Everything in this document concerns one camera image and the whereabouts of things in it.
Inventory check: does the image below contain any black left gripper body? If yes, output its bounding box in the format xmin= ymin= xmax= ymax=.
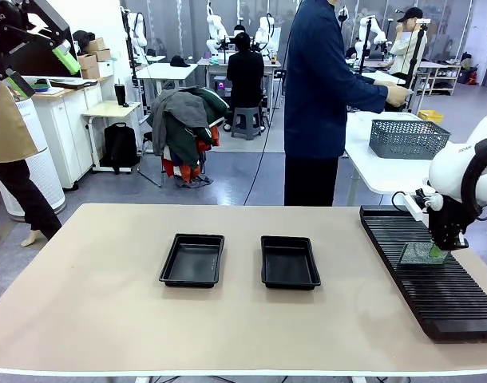
xmin=0 ymin=0 xmax=29 ymax=87

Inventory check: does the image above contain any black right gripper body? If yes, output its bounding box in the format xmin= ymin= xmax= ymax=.
xmin=426 ymin=194 xmax=480 ymax=236

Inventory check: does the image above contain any green perforated circuit board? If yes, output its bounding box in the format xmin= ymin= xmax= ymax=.
xmin=398 ymin=242 xmax=449 ymax=267

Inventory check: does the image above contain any black plastic ESD tray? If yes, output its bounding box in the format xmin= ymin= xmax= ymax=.
xmin=158 ymin=233 xmax=225 ymax=289
xmin=260 ymin=235 xmax=322 ymax=291

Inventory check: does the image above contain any navy-sleeved forearm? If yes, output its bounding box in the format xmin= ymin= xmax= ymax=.
xmin=342 ymin=77 xmax=390 ymax=113

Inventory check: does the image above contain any navy-coated person's hand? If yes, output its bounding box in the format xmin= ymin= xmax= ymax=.
xmin=385 ymin=84 xmax=410 ymax=108

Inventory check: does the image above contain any black computer monitor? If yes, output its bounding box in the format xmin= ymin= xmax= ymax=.
xmin=10 ymin=26 xmax=83 ymax=79

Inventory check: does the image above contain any black keyboard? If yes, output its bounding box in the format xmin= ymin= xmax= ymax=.
xmin=49 ymin=78 xmax=99 ymax=90

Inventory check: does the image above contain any black slotted board rack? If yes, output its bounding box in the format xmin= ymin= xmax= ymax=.
xmin=358 ymin=204 xmax=487 ymax=342

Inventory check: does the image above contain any small rolling desk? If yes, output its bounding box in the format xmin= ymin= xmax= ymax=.
xmin=81 ymin=100 xmax=143 ymax=176

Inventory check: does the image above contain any white cabinet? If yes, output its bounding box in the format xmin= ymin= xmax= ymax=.
xmin=31 ymin=75 xmax=117 ymax=189

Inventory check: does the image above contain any grey plastic mesh basket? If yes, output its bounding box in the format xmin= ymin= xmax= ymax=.
xmin=369 ymin=118 xmax=452 ymax=160

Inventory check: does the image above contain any yellow plastic crate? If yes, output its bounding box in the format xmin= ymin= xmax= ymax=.
xmin=417 ymin=109 xmax=444 ymax=124

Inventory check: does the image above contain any white workshop desk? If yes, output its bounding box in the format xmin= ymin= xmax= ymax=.
xmin=136 ymin=61 xmax=200 ymax=105

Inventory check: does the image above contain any black backpack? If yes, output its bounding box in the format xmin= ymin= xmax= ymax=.
xmin=103 ymin=122 xmax=141 ymax=169

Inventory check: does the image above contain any pile of jackets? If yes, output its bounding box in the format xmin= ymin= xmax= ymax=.
xmin=146 ymin=86 xmax=232 ymax=188

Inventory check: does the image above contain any white storage shelf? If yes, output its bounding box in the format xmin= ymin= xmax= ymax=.
xmin=426 ymin=61 xmax=464 ymax=96

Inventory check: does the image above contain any grey robot workstation desk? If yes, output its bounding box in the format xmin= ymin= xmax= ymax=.
xmin=197 ymin=57 xmax=276 ymax=120

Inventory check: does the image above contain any long white work table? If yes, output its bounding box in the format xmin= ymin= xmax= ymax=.
xmin=346 ymin=63 xmax=407 ymax=87

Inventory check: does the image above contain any person in cream jacket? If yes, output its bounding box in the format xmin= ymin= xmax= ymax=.
xmin=389 ymin=6 xmax=428 ymax=79

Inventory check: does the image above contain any person in navy coat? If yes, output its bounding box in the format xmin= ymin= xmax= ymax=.
xmin=283 ymin=0 xmax=390 ymax=207

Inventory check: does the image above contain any seated person in black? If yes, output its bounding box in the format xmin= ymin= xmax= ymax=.
xmin=225 ymin=32 xmax=267 ymax=132

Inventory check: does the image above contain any grey plastic stool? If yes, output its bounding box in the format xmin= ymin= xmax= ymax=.
xmin=230 ymin=106 xmax=266 ymax=141

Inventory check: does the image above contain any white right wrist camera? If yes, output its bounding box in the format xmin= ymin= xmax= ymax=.
xmin=402 ymin=192 xmax=428 ymax=221

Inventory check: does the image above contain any black right arm hose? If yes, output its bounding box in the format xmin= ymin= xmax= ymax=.
xmin=461 ymin=137 xmax=487 ymax=236

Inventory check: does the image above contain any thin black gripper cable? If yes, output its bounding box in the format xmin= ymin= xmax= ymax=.
xmin=390 ymin=190 xmax=408 ymax=212

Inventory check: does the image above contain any metal frame chair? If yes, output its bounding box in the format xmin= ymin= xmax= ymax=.
xmin=137 ymin=130 xmax=164 ymax=188

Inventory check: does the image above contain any black camera tripod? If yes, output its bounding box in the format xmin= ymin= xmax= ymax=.
xmin=401 ymin=18 xmax=432 ymax=116
xmin=354 ymin=18 xmax=374 ymax=111

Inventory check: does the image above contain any black hanging floor cable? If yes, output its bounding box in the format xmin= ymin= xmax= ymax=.
xmin=244 ymin=23 xmax=291 ymax=207

